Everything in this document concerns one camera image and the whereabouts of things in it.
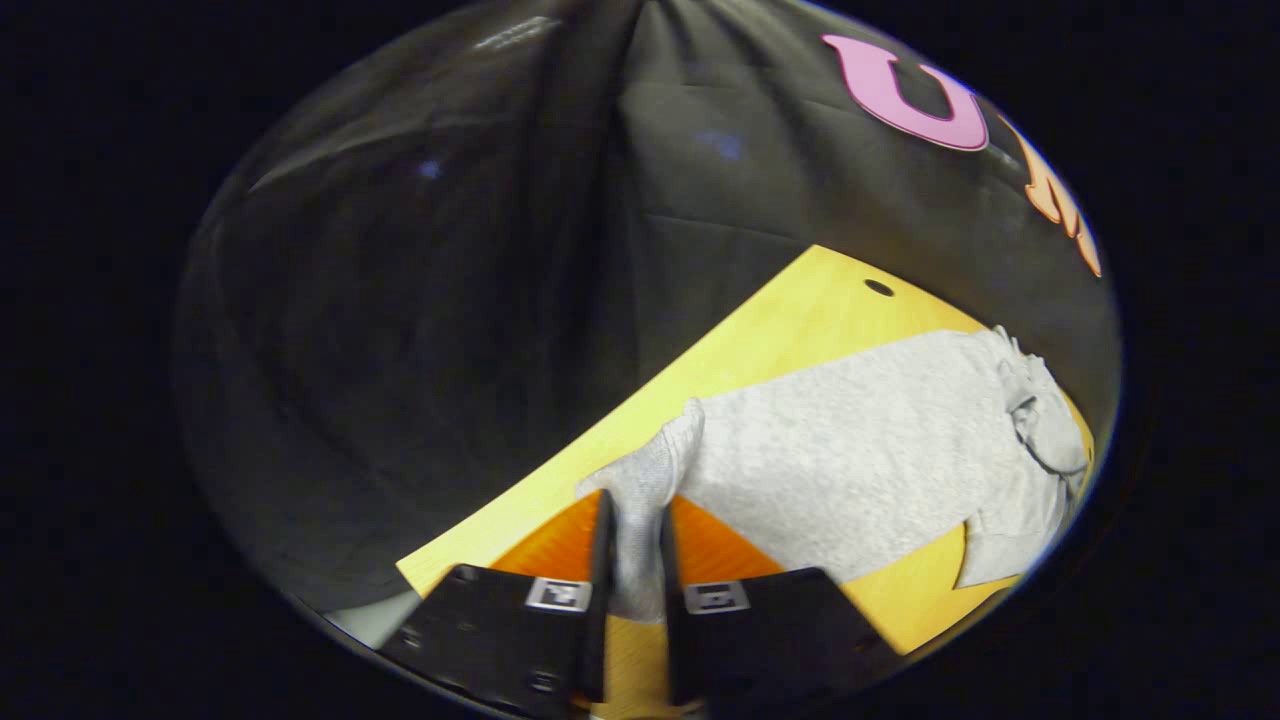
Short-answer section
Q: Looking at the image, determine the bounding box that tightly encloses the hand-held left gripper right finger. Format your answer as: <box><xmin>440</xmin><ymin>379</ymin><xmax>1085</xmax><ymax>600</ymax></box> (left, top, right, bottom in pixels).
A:
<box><xmin>658</xmin><ymin>495</ymin><xmax>898</xmax><ymax>719</ymax></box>

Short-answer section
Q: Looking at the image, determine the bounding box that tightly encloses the black backdrop cloth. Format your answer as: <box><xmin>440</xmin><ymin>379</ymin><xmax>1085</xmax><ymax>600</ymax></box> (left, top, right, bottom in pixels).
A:
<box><xmin>170</xmin><ymin>0</ymin><xmax>1123</xmax><ymax>613</ymax></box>

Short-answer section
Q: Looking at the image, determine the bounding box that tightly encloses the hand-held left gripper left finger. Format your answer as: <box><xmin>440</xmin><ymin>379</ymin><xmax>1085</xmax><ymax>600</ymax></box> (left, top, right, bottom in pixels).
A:
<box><xmin>378</xmin><ymin>489</ymin><xmax>617</xmax><ymax>720</ymax></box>

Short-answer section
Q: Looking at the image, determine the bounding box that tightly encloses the grey sweatshirt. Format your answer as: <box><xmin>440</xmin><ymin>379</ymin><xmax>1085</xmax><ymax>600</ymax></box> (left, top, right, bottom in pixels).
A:
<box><xmin>575</xmin><ymin>325</ymin><xmax>1093</xmax><ymax>623</ymax></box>

